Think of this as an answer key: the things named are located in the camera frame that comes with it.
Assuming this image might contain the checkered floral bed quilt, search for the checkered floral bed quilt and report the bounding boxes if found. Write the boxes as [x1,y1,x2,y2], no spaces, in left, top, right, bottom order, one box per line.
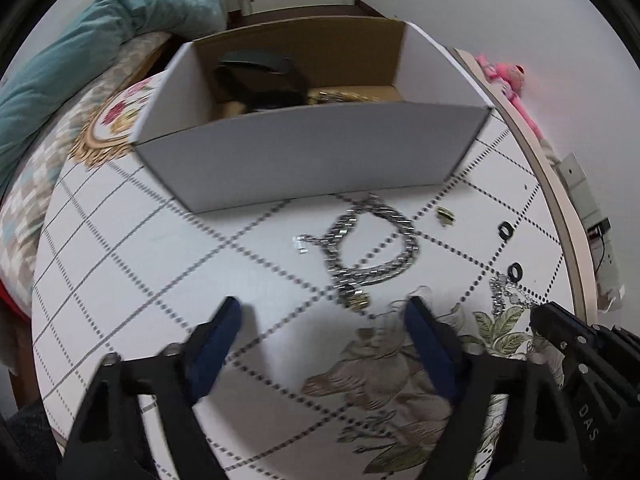
[0,30,173,321]

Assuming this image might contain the pink plush toy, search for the pink plush toy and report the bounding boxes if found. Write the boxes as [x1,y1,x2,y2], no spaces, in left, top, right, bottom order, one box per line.
[475,53,543,138]

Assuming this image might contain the teal blanket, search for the teal blanket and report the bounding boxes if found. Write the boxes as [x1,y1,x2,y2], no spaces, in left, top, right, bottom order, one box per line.
[0,0,232,186]

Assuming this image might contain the white power strip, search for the white power strip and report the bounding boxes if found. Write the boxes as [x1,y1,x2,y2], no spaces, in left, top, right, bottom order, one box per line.
[556,152,627,312]

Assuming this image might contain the silver chain necklace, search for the silver chain necklace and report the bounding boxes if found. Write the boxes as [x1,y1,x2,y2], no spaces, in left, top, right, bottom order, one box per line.
[294,194,420,308]

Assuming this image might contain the black band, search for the black band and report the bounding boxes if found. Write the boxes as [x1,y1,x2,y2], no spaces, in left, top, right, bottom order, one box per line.
[214,50,309,112]

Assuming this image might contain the wooden table rim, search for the wooden table rim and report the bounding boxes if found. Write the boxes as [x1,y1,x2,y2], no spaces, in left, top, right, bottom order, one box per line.
[452,47,601,326]

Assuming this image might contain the thin silver chain bracelet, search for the thin silver chain bracelet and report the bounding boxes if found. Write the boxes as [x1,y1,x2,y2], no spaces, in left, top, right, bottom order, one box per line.
[489,274,543,317]

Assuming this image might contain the gold chain bracelet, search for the gold chain bracelet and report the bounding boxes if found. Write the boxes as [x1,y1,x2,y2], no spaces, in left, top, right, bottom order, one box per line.
[306,87,402,107]

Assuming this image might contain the white gridded floral tablecloth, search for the white gridded floral tablecloth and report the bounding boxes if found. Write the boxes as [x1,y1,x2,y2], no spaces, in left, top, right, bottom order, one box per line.
[31,49,581,480]

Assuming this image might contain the white cardboard box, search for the white cardboard box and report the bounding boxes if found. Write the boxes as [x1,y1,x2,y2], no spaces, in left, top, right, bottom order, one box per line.
[132,16,494,214]

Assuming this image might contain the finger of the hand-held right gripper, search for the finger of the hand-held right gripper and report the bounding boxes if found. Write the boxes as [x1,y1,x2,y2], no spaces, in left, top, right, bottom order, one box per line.
[529,301,601,357]

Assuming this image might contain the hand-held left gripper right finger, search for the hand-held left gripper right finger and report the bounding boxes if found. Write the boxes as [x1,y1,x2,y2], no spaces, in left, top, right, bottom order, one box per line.
[403,296,587,480]

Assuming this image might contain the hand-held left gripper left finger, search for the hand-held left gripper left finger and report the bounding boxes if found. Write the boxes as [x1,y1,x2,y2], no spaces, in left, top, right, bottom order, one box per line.
[56,296,244,480]

